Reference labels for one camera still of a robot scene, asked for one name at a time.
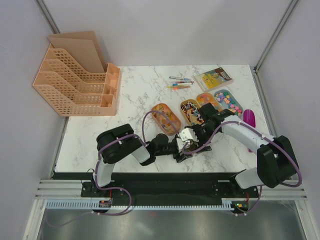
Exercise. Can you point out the magenta plastic scoop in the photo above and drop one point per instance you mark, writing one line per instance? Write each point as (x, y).
(249, 118)

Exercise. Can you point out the peach plastic file organizer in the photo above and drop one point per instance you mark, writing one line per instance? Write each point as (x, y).
(75, 79)

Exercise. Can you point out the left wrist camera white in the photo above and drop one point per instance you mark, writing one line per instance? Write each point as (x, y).
(181, 144)

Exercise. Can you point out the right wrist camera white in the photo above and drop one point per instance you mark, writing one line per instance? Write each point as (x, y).
(188, 134)

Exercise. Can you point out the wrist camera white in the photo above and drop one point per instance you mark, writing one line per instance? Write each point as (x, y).
(188, 134)
(181, 144)

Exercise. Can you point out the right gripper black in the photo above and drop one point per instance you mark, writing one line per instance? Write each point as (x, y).
(196, 128)

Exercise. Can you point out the white slotted cable duct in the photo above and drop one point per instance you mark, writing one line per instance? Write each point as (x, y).
(77, 204)

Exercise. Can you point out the grey tray of colourful stars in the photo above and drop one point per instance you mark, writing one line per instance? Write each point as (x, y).
(228, 101)

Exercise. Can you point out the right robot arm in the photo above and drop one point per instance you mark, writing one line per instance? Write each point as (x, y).
(276, 160)

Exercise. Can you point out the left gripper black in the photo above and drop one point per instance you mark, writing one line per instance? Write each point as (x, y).
(179, 158)

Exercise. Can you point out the aluminium frame rail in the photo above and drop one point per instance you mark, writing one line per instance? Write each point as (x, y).
(71, 189)

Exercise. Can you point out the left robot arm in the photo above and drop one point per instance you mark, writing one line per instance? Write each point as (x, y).
(118, 143)

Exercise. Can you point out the tan tray of lollipops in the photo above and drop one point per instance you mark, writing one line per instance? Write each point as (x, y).
(190, 111)

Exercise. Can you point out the tan tray of translucent stars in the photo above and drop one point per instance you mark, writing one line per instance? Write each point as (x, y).
(207, 97)

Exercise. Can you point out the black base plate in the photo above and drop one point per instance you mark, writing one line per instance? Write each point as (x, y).
(157, 189)

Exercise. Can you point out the yellow illustrated book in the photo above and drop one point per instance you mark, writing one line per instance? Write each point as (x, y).
(213, 79)

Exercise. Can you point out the clear glass jar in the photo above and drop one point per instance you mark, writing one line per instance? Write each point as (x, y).
(189, 147)

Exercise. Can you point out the red blue pen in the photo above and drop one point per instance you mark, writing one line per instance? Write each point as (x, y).
(177, 83)

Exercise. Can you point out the peach tray of gummy candies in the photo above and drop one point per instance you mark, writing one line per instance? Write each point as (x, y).
(167, 120)

